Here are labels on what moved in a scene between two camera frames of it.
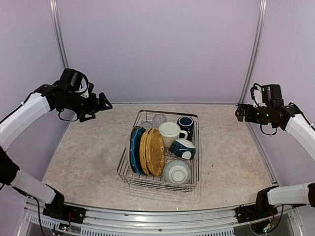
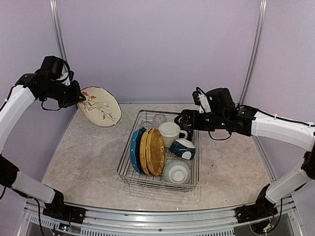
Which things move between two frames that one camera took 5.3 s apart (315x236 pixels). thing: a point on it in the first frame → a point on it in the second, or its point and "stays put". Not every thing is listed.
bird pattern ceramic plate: (134, 129) → (101, 107)
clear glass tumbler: (158, 119) stays put
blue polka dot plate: (135, 152) stays put
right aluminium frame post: (261, 18) stays put
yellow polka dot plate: (155, 152) stays put
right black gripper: (249, 117) → (186, 114)
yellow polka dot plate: (142, 152) stays put
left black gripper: (94, 106) → (77, 96)
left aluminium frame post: (56, 16) stays put
